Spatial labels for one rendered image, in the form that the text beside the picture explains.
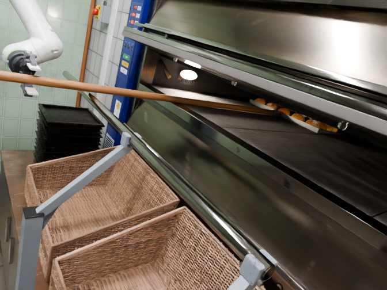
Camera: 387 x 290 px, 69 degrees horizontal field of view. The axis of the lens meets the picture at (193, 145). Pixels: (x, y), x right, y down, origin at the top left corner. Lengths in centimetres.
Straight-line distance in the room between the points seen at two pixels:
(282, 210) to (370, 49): 48
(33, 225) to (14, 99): 164
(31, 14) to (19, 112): 113
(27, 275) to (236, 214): 62
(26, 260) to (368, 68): 96
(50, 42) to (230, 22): 74
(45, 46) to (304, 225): 117
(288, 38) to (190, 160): 58
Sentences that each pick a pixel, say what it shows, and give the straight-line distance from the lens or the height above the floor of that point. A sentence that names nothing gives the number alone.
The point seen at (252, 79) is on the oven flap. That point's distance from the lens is 75.
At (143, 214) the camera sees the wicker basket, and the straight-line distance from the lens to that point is 111.
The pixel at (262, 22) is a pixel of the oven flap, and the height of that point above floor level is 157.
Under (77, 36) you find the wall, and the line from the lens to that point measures 234.
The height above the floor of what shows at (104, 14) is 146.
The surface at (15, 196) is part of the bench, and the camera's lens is 155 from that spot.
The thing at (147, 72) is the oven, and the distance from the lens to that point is 156.
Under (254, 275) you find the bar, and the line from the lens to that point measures 47.
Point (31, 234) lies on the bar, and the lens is 84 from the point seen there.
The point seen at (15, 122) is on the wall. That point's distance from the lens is 243.
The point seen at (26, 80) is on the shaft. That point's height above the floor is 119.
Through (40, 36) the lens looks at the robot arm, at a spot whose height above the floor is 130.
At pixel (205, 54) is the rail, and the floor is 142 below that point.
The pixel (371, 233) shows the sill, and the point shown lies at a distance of 78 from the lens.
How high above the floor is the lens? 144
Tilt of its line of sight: 19 degrees down
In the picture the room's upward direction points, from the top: 17 degrees clockwise
